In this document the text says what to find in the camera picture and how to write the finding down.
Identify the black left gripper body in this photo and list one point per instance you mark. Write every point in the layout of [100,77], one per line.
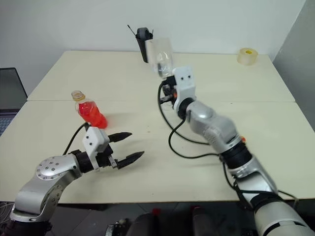
[104,159]

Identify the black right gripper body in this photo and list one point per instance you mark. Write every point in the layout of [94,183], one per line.
[172,89]

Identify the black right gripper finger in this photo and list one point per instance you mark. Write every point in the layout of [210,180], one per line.
[170,80]
[166,99]

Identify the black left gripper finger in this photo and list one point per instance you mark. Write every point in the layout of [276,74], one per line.
[130,159]
[119,137]

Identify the clear wine glass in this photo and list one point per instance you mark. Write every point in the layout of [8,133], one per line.
[158,54]

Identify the bottle with red liquid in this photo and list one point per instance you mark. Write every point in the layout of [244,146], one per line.
[92,113]

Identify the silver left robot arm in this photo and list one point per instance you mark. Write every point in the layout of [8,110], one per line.
[46,177]

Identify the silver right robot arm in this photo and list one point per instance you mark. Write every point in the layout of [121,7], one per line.
[209,120]

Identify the black tapered cup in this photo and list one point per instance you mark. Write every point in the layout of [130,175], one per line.
[142,49]

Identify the long black stick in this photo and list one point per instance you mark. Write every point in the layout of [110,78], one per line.
[131,30]

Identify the dark rounded shape red top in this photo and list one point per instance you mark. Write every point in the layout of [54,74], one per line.
[145,225]
[203,222]

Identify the small black device under table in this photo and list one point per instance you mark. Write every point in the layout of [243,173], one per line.
[115,227]

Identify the translucent tape roll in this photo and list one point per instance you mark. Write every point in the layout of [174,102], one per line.
[247,57]

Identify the grey laptop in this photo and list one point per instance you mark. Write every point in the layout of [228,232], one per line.
[9,91]

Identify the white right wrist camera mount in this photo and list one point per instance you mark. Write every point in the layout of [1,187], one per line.
[185,83]

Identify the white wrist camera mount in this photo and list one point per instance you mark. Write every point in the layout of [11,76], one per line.
[93,140]
[185,83]

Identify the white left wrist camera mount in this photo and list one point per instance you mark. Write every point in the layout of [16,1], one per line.
[93,140]

